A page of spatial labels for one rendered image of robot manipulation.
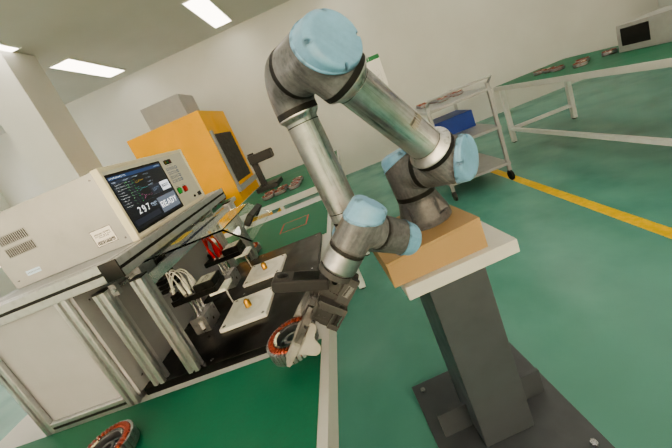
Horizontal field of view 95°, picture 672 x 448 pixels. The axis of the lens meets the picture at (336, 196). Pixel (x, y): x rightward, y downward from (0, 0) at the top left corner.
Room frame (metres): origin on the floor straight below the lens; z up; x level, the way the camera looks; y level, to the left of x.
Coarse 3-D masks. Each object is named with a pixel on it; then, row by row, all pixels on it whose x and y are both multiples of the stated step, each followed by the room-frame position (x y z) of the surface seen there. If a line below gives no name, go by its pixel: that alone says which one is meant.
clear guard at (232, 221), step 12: (252, 204) 1.00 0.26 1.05; (216, 216) 0.99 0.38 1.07; (228, 216) 0.90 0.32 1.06; (240, 216) 0.87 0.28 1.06; (264, 216) 0.93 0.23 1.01; (192, 228) 0.95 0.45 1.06; (204, 228) 0.87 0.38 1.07; (216, 228) 0.80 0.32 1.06; (228, 228) 0.77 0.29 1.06; (240, 228) 0.80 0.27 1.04; (252, 228) 0.82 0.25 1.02; (192, 240) 0.78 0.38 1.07; (252, 240) 0.75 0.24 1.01; (156, 252) 0.82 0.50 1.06; (168, 252) 0.77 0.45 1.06
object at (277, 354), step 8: (288, 320) 0.63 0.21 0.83; (296, 320) 0.62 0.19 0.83; (312, 320) 0.60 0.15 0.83; (280, 328) 0.62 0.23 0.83; (288, 328) 0.62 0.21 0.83; (272, 336) 0.60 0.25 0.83; (280, 336) 0.60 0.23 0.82; (288, 336) 0.59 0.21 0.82; (272, 344) 0.57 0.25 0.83; (280, 344) 0.59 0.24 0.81; (288, 344) 0.57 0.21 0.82; (272, 352) 0.55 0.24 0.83; (280, 352) 0.54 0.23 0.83; (272, 360) 0.55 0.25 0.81; (280, 360) 0.53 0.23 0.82; (296, 360) 0.53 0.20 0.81
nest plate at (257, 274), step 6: (276, 258) 1.18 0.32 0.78; (282, 258) 1.15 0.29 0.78; (258, 264) 1.19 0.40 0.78; (270, 264) 1.14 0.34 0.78; (276, 264) 1.11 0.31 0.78; (282, 264) 1.10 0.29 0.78; (252, 270) 1.16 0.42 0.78; (258, 270) 1.13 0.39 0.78; (264, 270) 1.11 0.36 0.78; (270, 270) 1.08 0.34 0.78; (276, 270) 1.06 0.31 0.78; (252, 276) 1.10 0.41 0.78; (258, 276) 1.07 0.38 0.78; (264, 276) 1.05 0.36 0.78; (270, 276) 1.04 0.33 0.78; (246, 282) 1.06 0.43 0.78; (252, 282) 1.05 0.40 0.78; (258, 282) 1.05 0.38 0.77
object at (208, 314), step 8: (208, 304) 0.92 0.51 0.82; (200, 312) 0.89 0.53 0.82; (208, 312) 0.88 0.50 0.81; (216, 312) 0.92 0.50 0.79; (192, 320) 0.86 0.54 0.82; (200, 320) 0.86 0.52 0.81; (208, 320) 0.86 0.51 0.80; (216, 320) 0.90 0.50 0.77; (200, 328) 0.86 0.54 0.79; (208, 328) 0.85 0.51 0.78
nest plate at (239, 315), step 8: (248, 296) 0.95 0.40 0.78; (256, 296) 0.92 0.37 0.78; (264, 296) 0.90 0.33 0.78; (272, 296) 0.89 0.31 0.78; (240, 304) 0.92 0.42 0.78; (256, 304) 0.87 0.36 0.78; (264, 304) 0.85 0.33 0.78; (232, 312) 0.88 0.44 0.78; (240, 312) 0.86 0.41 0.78; (248, 312) 0.84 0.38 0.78; (256, 312) 0.82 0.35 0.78; (264, 312) 0.81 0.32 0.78; (224, 320) 0.86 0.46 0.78; (232, 320) 0.84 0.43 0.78; (240, 320) 0.82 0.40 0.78; (248, 320) 0.80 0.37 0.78; (224, 328) 0.81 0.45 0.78; (232, 328) 0.81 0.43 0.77
